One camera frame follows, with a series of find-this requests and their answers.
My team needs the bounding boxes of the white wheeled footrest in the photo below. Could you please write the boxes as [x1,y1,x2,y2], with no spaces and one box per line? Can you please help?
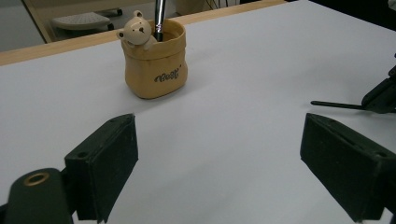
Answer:
[50,8,123,32]

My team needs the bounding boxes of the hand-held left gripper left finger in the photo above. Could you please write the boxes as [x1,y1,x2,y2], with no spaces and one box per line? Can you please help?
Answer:
[64,113,139,224]

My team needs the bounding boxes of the thin black stick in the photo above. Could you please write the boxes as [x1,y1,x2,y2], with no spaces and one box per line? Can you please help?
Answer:
[310,100,365,110]

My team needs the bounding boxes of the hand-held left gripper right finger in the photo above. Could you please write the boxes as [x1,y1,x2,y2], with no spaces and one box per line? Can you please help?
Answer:
[300,112,396,222]

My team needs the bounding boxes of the dark cables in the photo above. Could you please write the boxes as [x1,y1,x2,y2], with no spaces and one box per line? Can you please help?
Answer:
[204,0,241,8]

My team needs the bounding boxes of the white partition panel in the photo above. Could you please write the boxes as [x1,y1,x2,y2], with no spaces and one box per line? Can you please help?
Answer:
[0,0,46,52]

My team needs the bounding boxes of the tan bear pen holder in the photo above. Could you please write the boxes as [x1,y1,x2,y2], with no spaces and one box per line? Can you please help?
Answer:
[116,9,189,100]

